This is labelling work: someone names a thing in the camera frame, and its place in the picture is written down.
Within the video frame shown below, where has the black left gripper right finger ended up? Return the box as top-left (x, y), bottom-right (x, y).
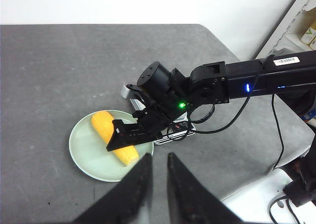
top-left (167, 152), bottom-right (244, 224)

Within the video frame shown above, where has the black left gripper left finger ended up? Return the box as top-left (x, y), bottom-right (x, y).
top-left (73, 153), bottom-right (153, 224)

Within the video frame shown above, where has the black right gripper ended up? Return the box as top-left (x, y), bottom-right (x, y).
top-left (106, 62), bottom-right (193, 151)

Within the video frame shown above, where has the yellow corn cob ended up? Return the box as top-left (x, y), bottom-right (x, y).
top-left (91, 111), bottom-right (139, 166)

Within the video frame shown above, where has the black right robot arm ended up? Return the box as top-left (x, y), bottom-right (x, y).
top-left (106, 51), bottom-right (316, 151)

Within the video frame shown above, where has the white metal shelf rack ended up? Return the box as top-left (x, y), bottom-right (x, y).
top-left (254, 0), bottom-right (316, 59)

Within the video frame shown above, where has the yellow green box on shelf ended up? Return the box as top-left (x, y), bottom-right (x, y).
top-left (300, 21), bottom-right (316, 45)

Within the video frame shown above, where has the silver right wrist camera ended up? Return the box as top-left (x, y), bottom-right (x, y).
top-left (120, 85), bottom-right (134, 99)

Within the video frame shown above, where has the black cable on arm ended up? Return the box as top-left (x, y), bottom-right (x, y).
top-left (166, 68), bottom-right (284, 170)

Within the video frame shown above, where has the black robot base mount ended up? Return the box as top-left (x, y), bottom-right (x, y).
top-left (283, 137), bottom-right (316, 207)

